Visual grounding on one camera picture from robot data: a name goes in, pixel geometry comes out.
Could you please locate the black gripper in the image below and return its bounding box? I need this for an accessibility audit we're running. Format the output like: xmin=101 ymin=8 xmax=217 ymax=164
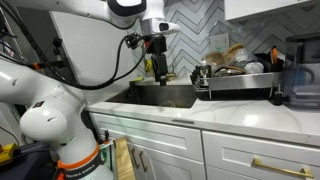
xmin=146 ymin=36 xmax=168 ymax=86

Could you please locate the clear plastic container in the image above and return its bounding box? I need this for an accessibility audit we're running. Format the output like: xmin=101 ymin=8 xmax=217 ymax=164
xmin=232 ymin=48 xmax=264 ymax=74

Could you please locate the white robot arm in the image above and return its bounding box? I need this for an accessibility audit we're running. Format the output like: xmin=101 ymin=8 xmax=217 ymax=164
xmin=0 ymin=0 xmax=180 ymax=180

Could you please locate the black cup holder rack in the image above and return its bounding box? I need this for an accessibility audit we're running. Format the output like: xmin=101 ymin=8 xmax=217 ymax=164
xmin=196 ymin=65 xmax=212 ymax=86

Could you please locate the stainless steel sink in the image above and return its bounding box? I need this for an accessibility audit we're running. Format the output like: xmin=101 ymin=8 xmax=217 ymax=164
xmin=107 ymin=82 xmax=197 ymax=108

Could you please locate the yellow rubber glove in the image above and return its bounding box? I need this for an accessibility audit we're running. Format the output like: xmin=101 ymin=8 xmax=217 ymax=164
xmin=144 ymin=59 xmax=154 ymax=77

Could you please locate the yellow green sponge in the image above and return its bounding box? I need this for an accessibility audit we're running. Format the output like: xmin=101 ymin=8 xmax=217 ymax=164
xmin=130 ymin=76 xmax=144 ymax=82

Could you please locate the wooden bowl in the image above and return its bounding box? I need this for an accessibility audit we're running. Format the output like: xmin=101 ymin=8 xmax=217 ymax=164
xmin=202 ymin=43 xmax=244 ymax=67

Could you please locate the white lower cabinet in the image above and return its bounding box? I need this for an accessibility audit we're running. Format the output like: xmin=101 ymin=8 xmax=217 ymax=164
xmin=91 ymin=113 xmax=320 ymax=180

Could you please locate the white cabinet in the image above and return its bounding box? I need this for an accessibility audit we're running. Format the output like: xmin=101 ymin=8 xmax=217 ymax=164
xmin=224 ymin=0 xmax=320 ymax=22
xmin=91 ymin=113 xmax=320 ymax=180

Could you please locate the wooden cutting board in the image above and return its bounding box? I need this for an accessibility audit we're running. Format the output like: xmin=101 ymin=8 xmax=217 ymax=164
xmin=114 ymin=137 xmax=136 ymax=180

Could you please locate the white upper cabinet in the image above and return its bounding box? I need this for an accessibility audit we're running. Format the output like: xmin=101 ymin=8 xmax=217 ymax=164
xmin=224 ymin=0 xmax=320 ymax=22

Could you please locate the steel dish drying rack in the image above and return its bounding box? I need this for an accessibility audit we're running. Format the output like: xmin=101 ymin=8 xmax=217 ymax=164
xmin=190 ymin=68 xmax=281 ymax=101

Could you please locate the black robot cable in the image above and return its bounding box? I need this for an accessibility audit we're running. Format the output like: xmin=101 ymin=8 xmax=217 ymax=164
xmin=0 ymin=3 xmax=151 ymax=91

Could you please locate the white wall outlet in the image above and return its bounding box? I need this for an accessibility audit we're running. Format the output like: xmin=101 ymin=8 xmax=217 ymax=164
xmin=210 ymin=33 xmax=230 ymax=52

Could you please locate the gold cabinet door handle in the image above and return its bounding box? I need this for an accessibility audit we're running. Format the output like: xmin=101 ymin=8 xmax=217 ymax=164
xmin=139 ymin=151 xmax=148 ymax=173

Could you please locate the orange handled utensil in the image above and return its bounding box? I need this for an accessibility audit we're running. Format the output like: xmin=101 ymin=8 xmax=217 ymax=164
xmin=271 ymin=46 xmax=277 ymax=64

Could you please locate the gold drawer handle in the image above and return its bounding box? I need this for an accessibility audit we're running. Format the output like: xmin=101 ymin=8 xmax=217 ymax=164
xmin=252 ymin=158 xmax=315 ymax=179

